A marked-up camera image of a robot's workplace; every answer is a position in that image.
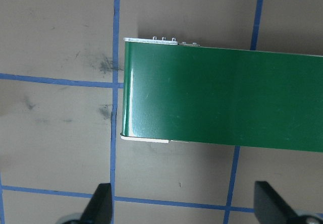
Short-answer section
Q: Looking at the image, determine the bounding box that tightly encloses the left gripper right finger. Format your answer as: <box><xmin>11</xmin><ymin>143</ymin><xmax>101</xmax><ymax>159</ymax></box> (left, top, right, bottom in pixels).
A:
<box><xmin>253</xmin><ymin>181</ymin><xmax>322</xmax><ymax>224</ymax></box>

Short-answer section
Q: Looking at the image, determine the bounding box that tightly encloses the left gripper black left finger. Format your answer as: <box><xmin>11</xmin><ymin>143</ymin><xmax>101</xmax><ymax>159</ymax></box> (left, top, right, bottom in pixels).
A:
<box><xmin>57</xmin><ymin>183</ymin><xmax>113</xmax><ymax>224</ymax></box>

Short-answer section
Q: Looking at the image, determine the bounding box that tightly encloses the green conveyor belt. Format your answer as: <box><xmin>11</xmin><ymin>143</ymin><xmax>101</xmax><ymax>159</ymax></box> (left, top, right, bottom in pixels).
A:
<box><xmin>121</xmin><ymin>38</ymin><xmax>322</xmax><ymax>152</ymax></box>

